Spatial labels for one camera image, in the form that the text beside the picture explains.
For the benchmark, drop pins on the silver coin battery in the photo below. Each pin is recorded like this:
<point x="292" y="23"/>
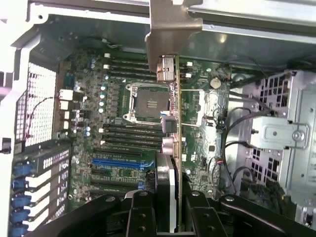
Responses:
<point x="215" y="82"/>

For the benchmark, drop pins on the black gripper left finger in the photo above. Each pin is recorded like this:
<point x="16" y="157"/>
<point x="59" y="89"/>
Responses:
<point x="140" y="217"/>

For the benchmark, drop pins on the blue expansion slot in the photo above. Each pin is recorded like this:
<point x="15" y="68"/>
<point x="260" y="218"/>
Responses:
<point x="118" y="163"/>

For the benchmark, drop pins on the metal disk bay cage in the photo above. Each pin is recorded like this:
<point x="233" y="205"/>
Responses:
<point x="284" y="133"/>

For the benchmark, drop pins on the green motherboard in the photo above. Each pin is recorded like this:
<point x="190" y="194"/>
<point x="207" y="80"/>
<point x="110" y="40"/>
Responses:
<point x="118" y="118"/>

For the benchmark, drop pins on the CPU socket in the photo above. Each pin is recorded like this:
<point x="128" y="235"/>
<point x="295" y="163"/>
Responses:
<point x="149" y="102"/>

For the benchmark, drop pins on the open black PC case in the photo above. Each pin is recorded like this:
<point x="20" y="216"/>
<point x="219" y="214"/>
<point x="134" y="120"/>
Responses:
<point x="247" y="37"/>

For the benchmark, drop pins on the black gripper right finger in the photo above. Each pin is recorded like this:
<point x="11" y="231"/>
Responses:
<point x="205" y="219"/>

